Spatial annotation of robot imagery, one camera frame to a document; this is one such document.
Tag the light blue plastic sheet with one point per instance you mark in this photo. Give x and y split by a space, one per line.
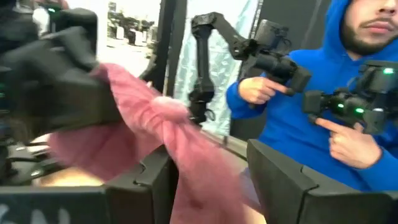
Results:
224 77

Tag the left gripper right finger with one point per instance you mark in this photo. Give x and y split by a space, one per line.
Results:
295 193

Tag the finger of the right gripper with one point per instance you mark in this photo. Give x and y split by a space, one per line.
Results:
71 102
68 49

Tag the person's hand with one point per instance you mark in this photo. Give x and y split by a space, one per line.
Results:
258 90
351 146

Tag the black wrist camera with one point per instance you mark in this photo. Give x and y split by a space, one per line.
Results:
76 18

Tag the maroon baseball cap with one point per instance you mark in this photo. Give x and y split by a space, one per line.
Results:
174 149

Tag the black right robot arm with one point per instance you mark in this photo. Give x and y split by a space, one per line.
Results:
6 137

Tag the person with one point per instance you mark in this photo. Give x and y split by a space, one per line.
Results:
298 133

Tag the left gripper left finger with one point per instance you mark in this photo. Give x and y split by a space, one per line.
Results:
146 193

